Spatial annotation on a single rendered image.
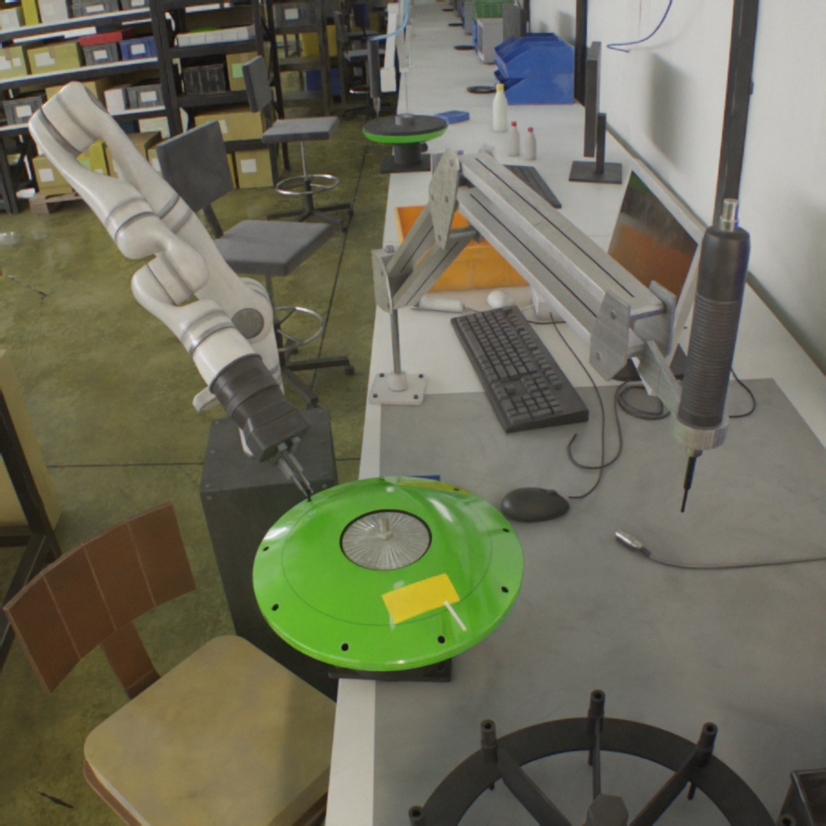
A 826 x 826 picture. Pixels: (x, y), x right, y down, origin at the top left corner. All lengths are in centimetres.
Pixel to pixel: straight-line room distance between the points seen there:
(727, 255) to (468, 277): 133
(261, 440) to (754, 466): 81
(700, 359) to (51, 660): 107
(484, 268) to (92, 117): 102
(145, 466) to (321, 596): 227
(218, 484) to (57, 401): 232
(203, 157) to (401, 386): 189
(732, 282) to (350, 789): 64
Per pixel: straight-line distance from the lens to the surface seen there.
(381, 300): 140
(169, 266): 108
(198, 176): 316
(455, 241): 110
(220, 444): 155
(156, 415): 339
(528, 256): 90
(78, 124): 123
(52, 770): 221
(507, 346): 161
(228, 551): 152
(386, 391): 150
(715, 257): 63
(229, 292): 130
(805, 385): 166
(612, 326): 74
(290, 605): 88
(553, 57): 408
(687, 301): 137
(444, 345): 167
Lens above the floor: 169
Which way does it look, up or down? 33 degrees down
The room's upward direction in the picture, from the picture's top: 4 degrees counter-clockwise
